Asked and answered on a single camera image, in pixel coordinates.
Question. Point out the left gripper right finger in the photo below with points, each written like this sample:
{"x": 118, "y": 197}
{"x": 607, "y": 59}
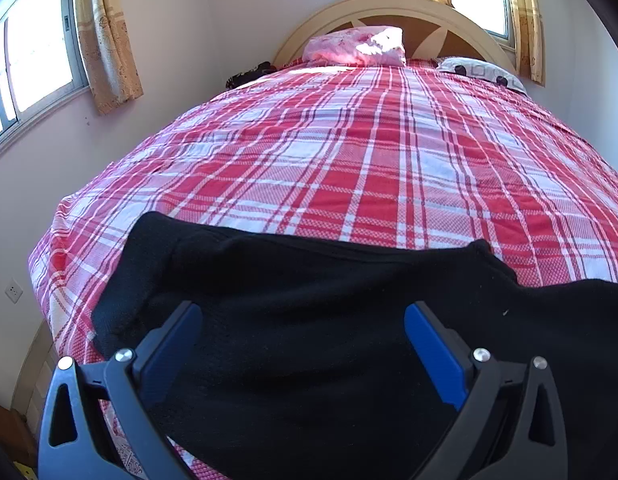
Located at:
{"x": 508, "y": 416}

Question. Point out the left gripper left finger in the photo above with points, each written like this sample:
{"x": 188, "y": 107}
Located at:
{"x": 74, "y": 440}

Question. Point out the black pants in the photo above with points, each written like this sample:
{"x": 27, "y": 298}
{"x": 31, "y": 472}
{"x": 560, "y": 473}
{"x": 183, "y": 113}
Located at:
{"x": 303, "y": 370}

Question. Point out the red plaid bed sheet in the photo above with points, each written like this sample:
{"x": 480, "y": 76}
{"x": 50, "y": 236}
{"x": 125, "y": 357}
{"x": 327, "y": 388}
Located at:
{"x": 401, "y": 157}

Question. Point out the white black-dotted pillow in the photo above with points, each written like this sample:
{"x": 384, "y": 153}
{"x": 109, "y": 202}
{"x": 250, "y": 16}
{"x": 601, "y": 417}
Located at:
{"x": 476, "y": 69}

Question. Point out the side window right curtain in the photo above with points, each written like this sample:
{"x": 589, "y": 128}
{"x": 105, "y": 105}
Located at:
{"x": 106, "y": 53}

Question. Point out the side window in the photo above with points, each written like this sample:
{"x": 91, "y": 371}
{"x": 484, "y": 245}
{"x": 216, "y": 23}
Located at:
{"x": 40, "y": 63}

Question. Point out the head window right curtain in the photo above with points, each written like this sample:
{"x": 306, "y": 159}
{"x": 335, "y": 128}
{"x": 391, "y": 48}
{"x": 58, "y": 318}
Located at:
{"x": 529, "y": 40}

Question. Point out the pink floral pillow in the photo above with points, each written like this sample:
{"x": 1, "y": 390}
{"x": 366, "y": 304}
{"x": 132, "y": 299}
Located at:
{"x": 358, "y": 46}

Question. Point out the beige wooden headboard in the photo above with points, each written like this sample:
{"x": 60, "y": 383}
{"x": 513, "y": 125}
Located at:
{"x": 430, "y": 30}

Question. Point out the black object beside bed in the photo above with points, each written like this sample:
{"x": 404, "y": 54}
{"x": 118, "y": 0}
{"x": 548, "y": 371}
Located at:
{"x": 262, "y": 69}

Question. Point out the white wall socket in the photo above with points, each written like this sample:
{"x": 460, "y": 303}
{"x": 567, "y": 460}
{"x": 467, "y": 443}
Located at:
{"x": 13, "y": 291}

